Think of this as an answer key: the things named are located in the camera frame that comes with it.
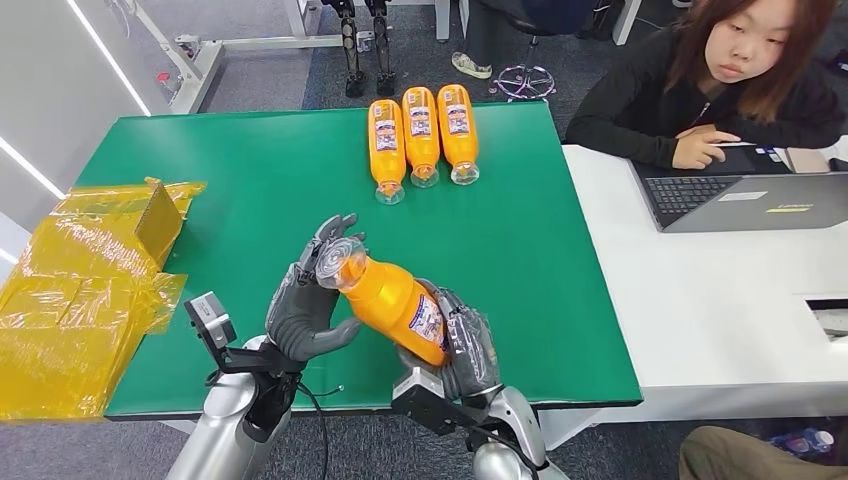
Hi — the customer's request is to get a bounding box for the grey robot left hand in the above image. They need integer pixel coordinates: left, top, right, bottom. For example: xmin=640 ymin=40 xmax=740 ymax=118
xmin=264 ymin=213 xmax=367 ymax=364

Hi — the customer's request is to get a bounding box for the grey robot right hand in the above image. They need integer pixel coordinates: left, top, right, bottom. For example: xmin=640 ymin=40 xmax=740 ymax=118
xmin=396 ymin=278 xmax=503 ymax=402

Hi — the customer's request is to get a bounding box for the orange bottle with clear cap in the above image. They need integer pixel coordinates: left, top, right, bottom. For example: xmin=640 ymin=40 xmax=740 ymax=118
xmin=436 ymin=84 xmax=481 ymax=187
xmin=314 ymin=237 xmax=452 ymax=368
xmin=401 ymin=86 xmax=441 ymax=189
xmin=367 ymin=99 xmax=407 ymax=206

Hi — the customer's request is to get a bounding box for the plastic water bottle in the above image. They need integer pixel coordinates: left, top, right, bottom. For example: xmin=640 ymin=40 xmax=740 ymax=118
xmin=768 ymin=428 xmax=835 ymax=458

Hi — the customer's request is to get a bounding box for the green table mat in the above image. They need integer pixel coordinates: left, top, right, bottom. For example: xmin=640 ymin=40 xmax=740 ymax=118
xmin=72 ymin=100 xmax=644 ymax=422

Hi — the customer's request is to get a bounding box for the white desk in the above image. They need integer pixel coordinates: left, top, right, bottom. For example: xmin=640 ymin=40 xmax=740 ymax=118
xmin=537 ymin=135 xmax=848 ymax=452

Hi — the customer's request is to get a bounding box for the cardboard box in yellow film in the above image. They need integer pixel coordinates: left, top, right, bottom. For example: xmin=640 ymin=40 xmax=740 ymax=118
xmin=0 ymin=176 xmax=208 ymax=423

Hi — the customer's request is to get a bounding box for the black robot leg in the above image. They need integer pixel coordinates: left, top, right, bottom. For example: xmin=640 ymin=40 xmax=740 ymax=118
xmin=322 ymin=0 xmax=366 ymax=99
xmin=366 ymin=0 xmax=397 ymax=97

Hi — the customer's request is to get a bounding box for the light sneaker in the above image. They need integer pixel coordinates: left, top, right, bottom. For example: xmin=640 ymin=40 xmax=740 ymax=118
xmin=451 ymin=51 xmax=494 ymax=80

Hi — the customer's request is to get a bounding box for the person's knee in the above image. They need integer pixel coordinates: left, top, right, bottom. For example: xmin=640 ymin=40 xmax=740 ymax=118
xmin=678 ymin=425 xmax=848 ymax=480

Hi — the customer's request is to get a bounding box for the person at laptop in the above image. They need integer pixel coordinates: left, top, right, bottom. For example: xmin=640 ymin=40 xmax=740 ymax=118
xmin=564 ymin=0 xmax=848 ymax=171

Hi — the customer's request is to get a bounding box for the person's hand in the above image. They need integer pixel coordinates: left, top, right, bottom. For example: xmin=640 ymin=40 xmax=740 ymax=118
xmin=671 ymin=124 xmax=742 ymax=171

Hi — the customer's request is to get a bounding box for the grey laptop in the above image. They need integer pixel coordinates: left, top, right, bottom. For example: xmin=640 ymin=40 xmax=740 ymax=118
xmin=629 ymin=140 xmax=848 ymax=234

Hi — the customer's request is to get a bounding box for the office chair with chrome base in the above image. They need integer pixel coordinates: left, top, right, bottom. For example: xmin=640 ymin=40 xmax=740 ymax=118
xmin=490 ymin=0 xmax=598 ymax=102

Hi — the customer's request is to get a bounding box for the beige flat case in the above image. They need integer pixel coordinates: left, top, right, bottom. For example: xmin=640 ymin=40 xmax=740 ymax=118
xmin=784 ymin=146 xmax=833 ymax=175

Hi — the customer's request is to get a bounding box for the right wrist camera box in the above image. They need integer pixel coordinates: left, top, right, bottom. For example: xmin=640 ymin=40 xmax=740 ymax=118
xmin=390 ymin=366 xmax=488 ymax=437

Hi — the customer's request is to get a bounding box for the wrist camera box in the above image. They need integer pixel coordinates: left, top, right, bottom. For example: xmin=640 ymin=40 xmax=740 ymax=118
xmin=390 ymin=366 xmax=488 ymax=437
xmin=184 ymin=292 xmax=238 ymax=352

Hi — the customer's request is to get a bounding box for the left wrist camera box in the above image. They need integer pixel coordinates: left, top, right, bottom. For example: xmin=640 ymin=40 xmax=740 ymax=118
xmin=184 ymin=292 xmax=238 ymax=352

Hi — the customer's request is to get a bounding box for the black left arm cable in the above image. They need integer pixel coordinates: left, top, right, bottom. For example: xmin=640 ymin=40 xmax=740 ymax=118
xmin=296 ymin=380 xmax=331 ymax=480

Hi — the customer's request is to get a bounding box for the white metal frame stand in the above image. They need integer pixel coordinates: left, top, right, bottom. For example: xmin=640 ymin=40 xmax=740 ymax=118
xmin=129 ymin=0 xmax=376 ymax=115

